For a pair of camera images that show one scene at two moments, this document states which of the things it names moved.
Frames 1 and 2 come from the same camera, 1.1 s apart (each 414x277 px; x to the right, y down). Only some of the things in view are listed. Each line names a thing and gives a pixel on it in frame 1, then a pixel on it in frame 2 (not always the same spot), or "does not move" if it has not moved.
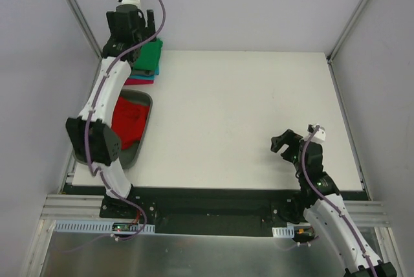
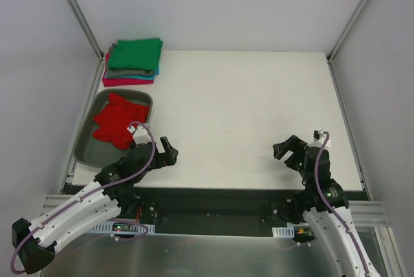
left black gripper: x=128 y=19 to x=163 y=157
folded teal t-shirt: x=156 y=71 does not move
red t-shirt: x=129 y=120 does not move
